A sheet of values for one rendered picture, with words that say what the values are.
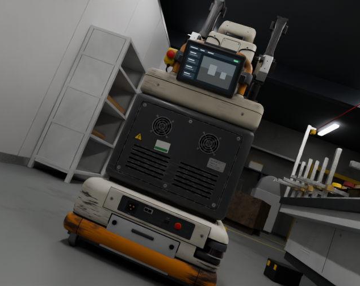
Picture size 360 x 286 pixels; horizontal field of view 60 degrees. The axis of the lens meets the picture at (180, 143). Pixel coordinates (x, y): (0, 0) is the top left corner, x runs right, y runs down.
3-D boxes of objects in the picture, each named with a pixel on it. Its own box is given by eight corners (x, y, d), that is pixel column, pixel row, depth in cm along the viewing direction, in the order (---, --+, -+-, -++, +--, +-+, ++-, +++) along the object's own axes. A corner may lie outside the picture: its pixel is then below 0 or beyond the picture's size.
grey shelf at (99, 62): (26, 166, 300) (91, 24, 319) (67, 172, 389) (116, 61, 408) (67, 183, 294) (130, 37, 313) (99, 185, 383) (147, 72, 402)
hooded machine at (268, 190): (266, 232, 888) (283, 183, 906) (271, 235, 822) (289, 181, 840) (240, 222, 896) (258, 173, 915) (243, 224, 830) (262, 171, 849)
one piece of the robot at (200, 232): (203, 249, 114) (211, 227, 115) (101, 206, 120) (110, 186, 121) (203, 248, 116) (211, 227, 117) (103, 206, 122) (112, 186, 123)
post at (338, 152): (321, 199, 266) (338, 147, 272) (319, 199, 269) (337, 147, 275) (325, 201, 265) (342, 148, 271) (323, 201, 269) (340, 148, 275)
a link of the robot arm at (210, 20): (214, -10, 208) (228, -5, 206) (212, 5, 221) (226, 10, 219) (188, 43, 194) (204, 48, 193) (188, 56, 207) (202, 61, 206)
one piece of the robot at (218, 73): (238, 114, 131) (258, 61, 124) (161, 87, 136) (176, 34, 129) (240, 110, 142) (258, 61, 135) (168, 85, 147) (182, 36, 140)
